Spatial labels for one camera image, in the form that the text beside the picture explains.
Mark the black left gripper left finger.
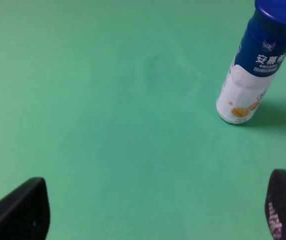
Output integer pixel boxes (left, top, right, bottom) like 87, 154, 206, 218
0, 177, 50, 240

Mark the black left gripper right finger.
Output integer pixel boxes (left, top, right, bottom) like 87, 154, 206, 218
265, 169, 286, 240

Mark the blue white yogurt bottle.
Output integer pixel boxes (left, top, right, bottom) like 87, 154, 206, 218
216, 0, 286, 124

